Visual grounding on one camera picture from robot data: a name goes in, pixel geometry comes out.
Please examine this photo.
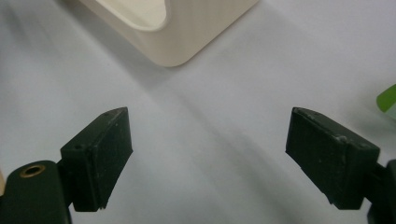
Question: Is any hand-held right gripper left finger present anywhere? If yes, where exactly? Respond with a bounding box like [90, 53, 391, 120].
[60, 106, 134, 213]

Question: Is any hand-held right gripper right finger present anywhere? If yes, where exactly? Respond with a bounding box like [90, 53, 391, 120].
[285, 106, 381, 211]

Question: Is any green and white object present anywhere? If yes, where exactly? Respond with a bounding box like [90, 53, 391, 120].
[375, 84, 396, 121]

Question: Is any cream plastic container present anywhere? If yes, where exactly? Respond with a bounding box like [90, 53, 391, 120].
[77, 0, 261, 68]

